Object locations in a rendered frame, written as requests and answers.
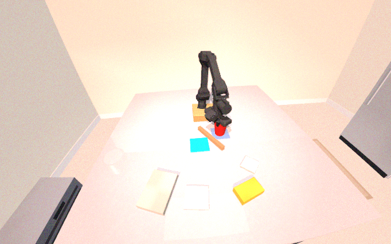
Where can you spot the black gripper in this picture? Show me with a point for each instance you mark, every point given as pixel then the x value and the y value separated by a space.
pixel 224 121

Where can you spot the light wooden bar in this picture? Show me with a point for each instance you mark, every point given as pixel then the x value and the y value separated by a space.
pixel 211 138

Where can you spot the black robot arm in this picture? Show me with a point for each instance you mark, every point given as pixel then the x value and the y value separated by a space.
pixel 208 61

